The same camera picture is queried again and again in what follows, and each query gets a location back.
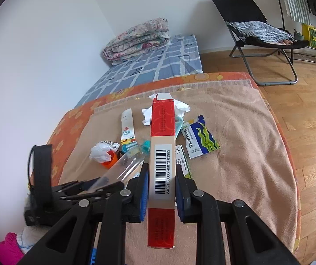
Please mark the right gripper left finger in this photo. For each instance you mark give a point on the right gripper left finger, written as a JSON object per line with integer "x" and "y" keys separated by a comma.
{"x": 137, "y": 205}

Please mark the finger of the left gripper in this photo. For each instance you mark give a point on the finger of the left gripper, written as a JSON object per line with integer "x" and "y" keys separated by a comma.
{"x": 105, "y": 191}
{"x": 75, "y": 186}

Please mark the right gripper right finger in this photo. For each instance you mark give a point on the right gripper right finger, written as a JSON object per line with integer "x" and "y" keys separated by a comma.
{"x": 187, "y": 205}

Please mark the clear plastic wrapper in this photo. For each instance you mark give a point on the clear plastic wrapper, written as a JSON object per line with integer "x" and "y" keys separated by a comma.
{"x": 126, "y": 167}

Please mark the red white carton box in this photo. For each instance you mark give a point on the red white carton box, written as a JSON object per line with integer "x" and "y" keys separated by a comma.
{"x": 161, "y": 196}

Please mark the orange plastic cup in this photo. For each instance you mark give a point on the orange plastic cup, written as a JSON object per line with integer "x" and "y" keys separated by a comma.
{"x": 115, "y": 156}

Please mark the white plastic bag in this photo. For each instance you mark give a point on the white plastic bag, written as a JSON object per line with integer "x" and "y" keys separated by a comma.
{"x": 99, "y": 152}

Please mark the long white snack wrapper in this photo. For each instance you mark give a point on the long white snack wrapper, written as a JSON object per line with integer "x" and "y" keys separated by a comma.
{"x": 128, "y": 140}

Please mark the white tissue paper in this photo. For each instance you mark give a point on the white tissue paper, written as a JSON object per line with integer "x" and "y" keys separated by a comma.
{"x": 175, "y": 107}

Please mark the white green milk carton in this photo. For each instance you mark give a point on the white green milk carton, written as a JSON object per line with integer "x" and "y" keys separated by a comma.
{"x": 180, "y": 159}

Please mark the pink sleeve forearm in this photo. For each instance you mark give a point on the pink sleeve forearm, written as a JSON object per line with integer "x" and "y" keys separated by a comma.
{"x": 10, "y": 253}

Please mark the teal bottle cap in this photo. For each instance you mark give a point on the teal bottle cap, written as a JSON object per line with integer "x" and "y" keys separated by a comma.
{"x": 145, "y": 147}

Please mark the orange floral bed sheet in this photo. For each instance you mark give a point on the orange floral bed sheet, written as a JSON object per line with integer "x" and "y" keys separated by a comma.
{"x": 69, "y": 129}

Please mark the blue green medicine packet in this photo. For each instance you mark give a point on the blue green medicine packet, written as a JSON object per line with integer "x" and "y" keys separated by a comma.
{"x": 199, "y": 140}

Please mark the beige fleece blanket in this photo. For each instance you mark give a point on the beige fleece blanket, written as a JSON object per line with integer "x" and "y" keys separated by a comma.
{"x": 252, "y": 163}

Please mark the teal flat sachet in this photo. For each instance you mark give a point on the teal flat sachet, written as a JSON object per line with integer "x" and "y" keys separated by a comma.
{"x": 178, "y": 124}

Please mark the blue checkered mattress sheet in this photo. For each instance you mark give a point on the blue checkered mattress sheet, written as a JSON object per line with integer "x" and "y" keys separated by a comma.
{"x": 178, "y": 58}

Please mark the folded floral quilt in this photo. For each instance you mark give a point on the folded floral quilt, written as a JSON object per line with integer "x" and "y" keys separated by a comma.
{"x": 138, "y": 40}

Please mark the striped cloth on chair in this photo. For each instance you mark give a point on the striped cloth on chair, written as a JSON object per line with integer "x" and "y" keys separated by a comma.
{"x": 262, "y": 32}

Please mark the black folding chair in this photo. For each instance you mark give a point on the black folding chair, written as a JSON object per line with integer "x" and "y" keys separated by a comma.
{"x": 245, "y": 11}

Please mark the striped green hanging towel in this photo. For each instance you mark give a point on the striped green hanging towel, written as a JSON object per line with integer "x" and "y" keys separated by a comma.
{"x": 298, "y": 11}

